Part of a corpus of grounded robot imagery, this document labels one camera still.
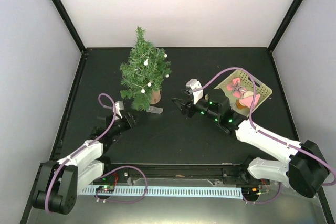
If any light blue slotted cable duct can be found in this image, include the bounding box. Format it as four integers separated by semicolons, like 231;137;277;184
80;185;243;199

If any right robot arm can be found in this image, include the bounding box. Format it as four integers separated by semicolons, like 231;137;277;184
172;89;331;198

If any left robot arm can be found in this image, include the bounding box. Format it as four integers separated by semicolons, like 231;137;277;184
31;112;138;215

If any pink cone ornament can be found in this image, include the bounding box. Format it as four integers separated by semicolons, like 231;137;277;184
236;91;254;109

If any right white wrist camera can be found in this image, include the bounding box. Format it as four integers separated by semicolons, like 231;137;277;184
186;79;203;105

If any green plastic basket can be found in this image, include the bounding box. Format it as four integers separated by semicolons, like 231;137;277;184
215;70;272;117

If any black aluminium rail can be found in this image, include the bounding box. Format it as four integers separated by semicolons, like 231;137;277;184
39;163;318;186

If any clear battery box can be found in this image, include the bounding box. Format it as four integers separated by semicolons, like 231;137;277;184
146;106;163;114

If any pink star ornament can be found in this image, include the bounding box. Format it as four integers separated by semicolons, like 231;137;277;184
226;78;247;99

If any string of white lights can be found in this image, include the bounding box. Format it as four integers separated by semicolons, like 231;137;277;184
122;48;170;94

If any small green christmas tree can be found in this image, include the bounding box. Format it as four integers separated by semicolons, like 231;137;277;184
120;26;172;111

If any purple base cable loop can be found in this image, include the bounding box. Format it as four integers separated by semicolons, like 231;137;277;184
94;165;150;205

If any small circuit board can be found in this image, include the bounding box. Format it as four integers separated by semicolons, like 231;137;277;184
96;185;115;194

